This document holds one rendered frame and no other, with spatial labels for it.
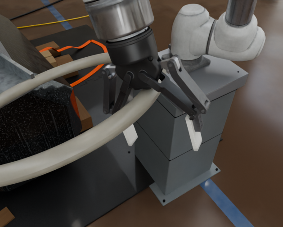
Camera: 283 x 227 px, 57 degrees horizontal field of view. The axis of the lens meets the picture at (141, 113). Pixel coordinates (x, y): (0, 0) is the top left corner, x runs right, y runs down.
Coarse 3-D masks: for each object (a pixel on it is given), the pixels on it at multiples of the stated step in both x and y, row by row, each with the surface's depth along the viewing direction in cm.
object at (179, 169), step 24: (144, 120) 154; (168, 120) 128; (216, 120) 145; (144, 144) 169; (168, 144) 138; (216, 144) 166; (168, 168) 151; (192, 168) 169; (216, 168) 186; (168, 192) 172
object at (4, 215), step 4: (4, 208) 164; (0, 212) 162; (4, 212) 162; (8, 212) 162; (0, 216) 160; (4, 216) 160; (8, 216) 160; (12, 216) 160; (0, 220) 159; (4, 220) 159; (8, 220) 159; (0, 224) 157; (4, 224) 157
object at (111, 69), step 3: (105, 66) 45; (108, 66) 45; (111, 66) 45; (114, 66) 44; (108, 69) 45; (111, 69) 44; (114, 69) 44; (111, 72) 45; (114, 72) 44; (111, 75) 45; (114, 75) 45; (108, 78) 45; (111, 78) 45
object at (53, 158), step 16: (64, 64) 76; (80, 64) 75; (96, 64) 75; (32, 80) 74; (48, 80) 76; (160, 80) 47; (0, 96) 69; (16, 96) 72; (144, 96) 42; (128, 112) 39; (144, 112) 42; (96, 128) 37; (112, 128) 38; (64, 144) 36; (80, 144) 36; (96, 144) 37; (32, 160) 35; (48, 160) 35; (64, 160) 36; (0, 176) 35; (16, 176) 35; (32, 176) 36
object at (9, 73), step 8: (0, 56) 81; (0, 64) 85; (8, 64) 80; (16, 64) 77; (0, 72) 82; (8, 72) 82; (16, 72) 79; (24, 72) 74; (0, 80) 78; (8, 80) 78; (16, 80) 78; (24, 80) 78; (0, 88) 76; (8, 88) 76
